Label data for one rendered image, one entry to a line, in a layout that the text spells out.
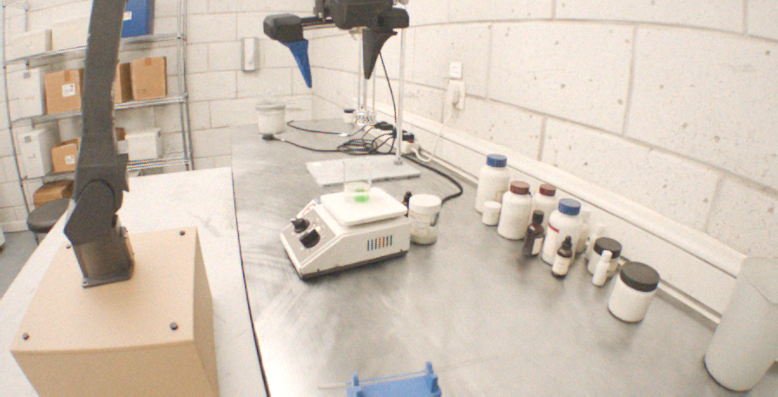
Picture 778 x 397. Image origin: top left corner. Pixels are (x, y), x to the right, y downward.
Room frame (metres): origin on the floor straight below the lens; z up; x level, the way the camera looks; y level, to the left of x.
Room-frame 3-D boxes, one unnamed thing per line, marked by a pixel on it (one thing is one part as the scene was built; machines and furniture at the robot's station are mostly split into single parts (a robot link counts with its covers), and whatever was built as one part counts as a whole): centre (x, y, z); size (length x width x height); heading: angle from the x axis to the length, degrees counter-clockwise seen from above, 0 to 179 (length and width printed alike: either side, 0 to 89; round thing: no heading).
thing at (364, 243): (0.58, 0.07, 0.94); 0.22 x 0.13 x 0.08; 120
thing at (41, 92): (2.07, 2.10, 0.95); 1.43 x 0.41 x 1.90; 115
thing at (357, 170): (0.61, 0.06, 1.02); 0.06 x 0.05 x 0.08; 146
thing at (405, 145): (1.43, 0.01, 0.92); 0.40 x 0.06 x 0.04; 25
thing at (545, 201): (0.68, -0.33, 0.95); 0.06 x 0.06 x 0.10
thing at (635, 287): (0.39, -0.38, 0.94); 0.07 x 0.07 x 0.07
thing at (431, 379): (0.26, -0.01, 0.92); 0.10 x 0.03 x 0.04; 105
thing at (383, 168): (1.04, 0.08, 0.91); 0.30 x 0.20 x 0.01; 115
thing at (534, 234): (0.58, -0.27, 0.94); 0.03 x 0.03 x 0.08
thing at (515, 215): (0.66, -0.26, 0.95); 0.06 x 0.06 x 0.11
